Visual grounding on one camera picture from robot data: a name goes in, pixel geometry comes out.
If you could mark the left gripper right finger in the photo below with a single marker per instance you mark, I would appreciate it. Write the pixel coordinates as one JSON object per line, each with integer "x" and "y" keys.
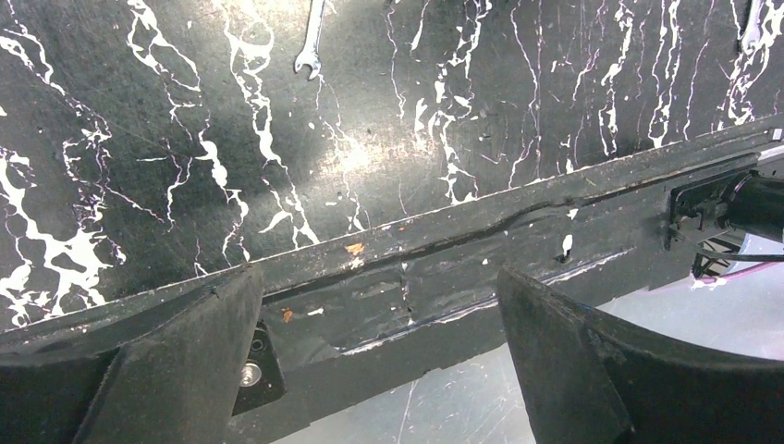
{"x": 590, "y": 377}

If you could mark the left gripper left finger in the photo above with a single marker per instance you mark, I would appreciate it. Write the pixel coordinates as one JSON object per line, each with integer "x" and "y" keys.
{"x": 162, "y": 366}

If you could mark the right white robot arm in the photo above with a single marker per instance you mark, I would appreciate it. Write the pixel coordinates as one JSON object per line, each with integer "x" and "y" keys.
{"x": 744, "y": 201}

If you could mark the silver wrench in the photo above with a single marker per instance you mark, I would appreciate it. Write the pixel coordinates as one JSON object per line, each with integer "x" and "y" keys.
{"x": 308, "y": 57}

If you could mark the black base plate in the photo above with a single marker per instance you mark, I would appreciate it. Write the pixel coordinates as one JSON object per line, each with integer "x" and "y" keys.
{"x": 348, "y": 319}

